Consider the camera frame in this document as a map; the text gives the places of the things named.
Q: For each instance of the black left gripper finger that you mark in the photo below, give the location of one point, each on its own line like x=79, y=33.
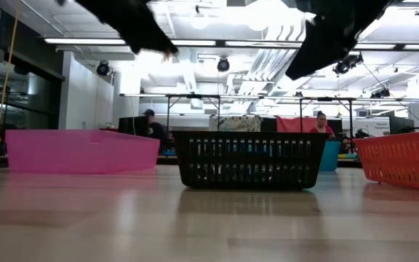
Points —
x=147, y=31
x=144, y=49

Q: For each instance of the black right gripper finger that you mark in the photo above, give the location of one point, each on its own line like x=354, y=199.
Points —
x=311, y=54
x=340, y=49

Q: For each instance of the pink plastic bin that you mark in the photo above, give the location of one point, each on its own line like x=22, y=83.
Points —
x=78, y=153

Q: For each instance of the orange slotted plastic basket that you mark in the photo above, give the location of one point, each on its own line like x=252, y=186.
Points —
x=406, y=160

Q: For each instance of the black slotted plastic basket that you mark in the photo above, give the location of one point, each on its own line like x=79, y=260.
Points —
x=247, y=182

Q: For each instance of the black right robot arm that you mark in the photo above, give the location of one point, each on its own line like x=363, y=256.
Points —
x=380, y=7

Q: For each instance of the black ceiling spotlight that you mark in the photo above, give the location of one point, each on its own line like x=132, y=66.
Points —
x=102, y=68
x=380, y=93
x=223, y=64
x=346, y=65

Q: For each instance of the orange cloth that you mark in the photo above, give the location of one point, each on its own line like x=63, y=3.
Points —
x=293, y=124

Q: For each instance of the person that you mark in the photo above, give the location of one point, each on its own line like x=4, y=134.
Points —
x=155, y=129
x=321, y=128

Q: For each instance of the black monitor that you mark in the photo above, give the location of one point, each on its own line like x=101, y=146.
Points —
x=133, y=125

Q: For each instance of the white sign board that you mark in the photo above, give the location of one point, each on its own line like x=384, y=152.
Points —
x=373, y=127

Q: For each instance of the pale patterned cloth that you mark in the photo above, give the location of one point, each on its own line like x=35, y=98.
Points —
x=236, y=124

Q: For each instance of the blue plastic bin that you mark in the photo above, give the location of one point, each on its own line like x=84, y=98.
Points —
x=329, y=156

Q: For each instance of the neighbouring black metal frame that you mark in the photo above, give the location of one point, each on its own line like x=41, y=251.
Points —
x=195, y=96
x=326, y=98

